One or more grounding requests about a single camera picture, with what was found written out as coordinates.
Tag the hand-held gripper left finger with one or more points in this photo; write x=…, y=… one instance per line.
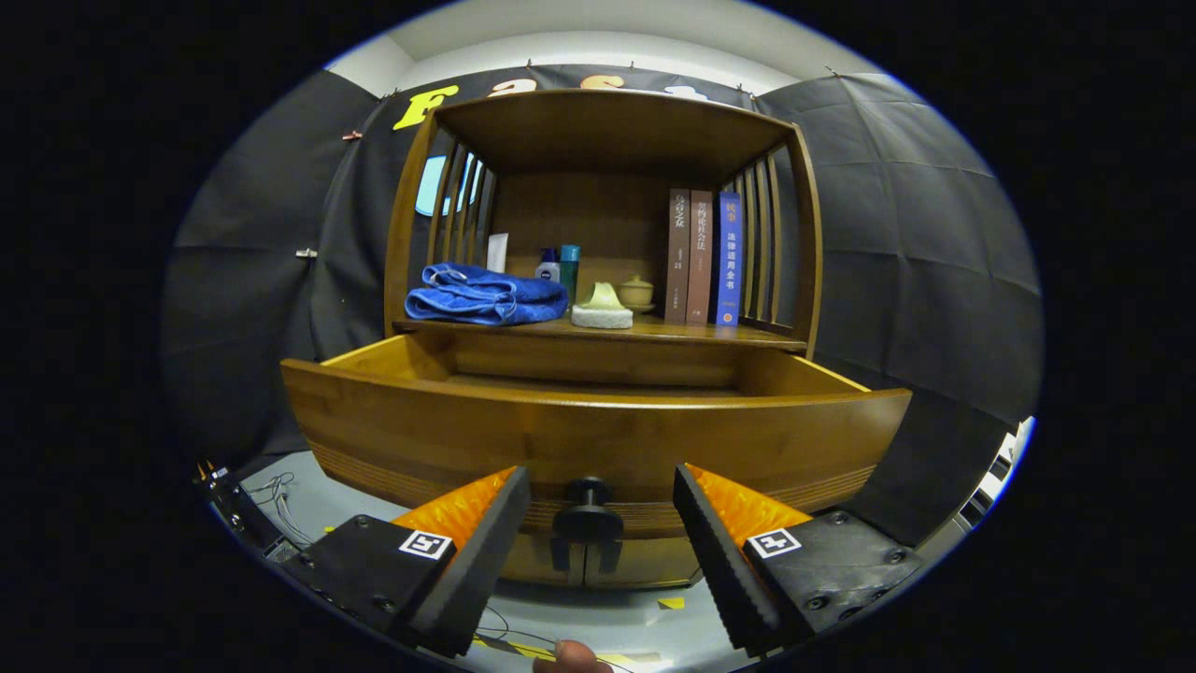
x=476, y=565

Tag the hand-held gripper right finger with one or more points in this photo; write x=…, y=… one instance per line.
x=727, y=565

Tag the wooden drawer with black knob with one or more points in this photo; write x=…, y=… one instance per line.
x=420, y=430

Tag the wooden cabinet door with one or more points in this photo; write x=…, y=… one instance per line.
x=528, y=565
x=654, y=565

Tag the wooden countertop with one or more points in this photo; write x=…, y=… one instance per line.
x=673, y=332

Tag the wooden cabinet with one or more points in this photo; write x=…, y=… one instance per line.
x=589, y=215

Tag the black electronic box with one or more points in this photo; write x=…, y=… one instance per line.
x=243, y=514

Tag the folded blue towel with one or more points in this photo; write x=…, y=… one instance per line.
x=476, y=299

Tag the beige lidded ceramic cup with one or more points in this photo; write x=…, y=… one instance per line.
x=639, y=292

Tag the white object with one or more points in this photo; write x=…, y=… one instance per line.
x=1000, y=467

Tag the blue book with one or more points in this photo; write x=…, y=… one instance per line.
x=729, y=262

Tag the reddish brown book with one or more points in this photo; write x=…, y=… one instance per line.
x=701, y=262

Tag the white bottle with blue cap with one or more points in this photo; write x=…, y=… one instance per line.
x=548, y=269

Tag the dark brown book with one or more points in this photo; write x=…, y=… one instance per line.
x=677, y=262

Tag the teal bottle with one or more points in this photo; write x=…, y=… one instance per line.
x=569, y=266

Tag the white tube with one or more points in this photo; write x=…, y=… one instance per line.
x=497, y=252

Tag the black backdrop cloth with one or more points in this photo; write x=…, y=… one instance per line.
x=897, y=262

